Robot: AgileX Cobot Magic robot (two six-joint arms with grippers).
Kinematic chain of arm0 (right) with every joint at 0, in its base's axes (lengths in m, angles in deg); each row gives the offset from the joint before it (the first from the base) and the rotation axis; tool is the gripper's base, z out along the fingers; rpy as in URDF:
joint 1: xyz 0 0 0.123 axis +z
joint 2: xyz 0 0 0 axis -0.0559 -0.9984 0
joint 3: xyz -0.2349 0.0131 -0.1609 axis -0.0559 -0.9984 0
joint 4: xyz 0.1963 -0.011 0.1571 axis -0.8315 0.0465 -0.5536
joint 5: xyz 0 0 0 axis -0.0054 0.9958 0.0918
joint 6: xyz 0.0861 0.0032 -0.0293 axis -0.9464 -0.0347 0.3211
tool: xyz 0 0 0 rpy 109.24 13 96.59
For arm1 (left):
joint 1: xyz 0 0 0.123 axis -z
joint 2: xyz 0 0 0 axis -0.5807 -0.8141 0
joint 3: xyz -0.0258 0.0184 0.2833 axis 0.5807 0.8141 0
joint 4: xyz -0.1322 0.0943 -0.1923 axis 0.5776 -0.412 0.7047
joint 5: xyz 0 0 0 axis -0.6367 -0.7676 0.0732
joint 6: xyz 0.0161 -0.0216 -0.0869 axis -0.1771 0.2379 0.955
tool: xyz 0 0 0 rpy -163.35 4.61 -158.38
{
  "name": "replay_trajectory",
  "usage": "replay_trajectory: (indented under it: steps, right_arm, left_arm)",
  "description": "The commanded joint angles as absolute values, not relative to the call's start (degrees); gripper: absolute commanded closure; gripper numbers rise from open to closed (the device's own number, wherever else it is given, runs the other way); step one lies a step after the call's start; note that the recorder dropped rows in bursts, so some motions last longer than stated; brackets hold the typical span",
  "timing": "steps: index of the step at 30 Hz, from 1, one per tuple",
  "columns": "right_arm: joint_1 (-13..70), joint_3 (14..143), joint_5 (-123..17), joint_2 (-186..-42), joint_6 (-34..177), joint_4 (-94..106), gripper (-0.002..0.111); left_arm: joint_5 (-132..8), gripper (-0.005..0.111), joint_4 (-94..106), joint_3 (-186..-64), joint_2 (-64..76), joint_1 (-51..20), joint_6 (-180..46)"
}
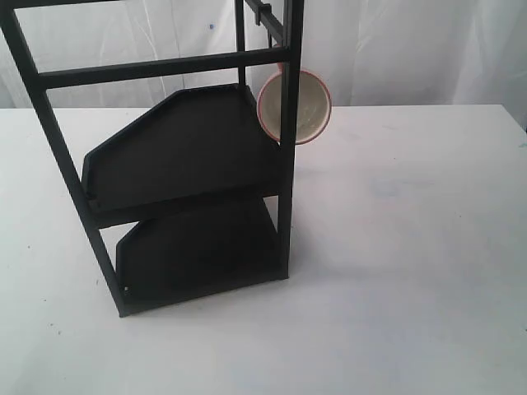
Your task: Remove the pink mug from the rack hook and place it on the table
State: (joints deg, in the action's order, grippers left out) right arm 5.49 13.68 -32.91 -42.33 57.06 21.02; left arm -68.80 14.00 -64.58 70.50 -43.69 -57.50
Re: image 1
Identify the black metal shelf rack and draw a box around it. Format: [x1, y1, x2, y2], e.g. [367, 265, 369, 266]
[1, 1, 305, 317]

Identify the pink cup with cream interior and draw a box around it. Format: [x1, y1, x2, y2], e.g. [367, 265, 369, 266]
[256, 64, 332, 145]

